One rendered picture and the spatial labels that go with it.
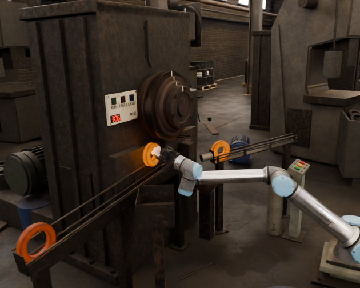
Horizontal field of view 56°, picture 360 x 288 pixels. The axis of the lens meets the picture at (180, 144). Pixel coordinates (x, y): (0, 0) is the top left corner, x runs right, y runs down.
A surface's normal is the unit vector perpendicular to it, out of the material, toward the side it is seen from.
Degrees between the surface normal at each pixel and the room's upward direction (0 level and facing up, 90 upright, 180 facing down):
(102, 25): 90
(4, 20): 92
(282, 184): 85
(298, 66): 90
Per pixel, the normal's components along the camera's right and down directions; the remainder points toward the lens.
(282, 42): -0.73, 0.20
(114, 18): 0.84, 0.13
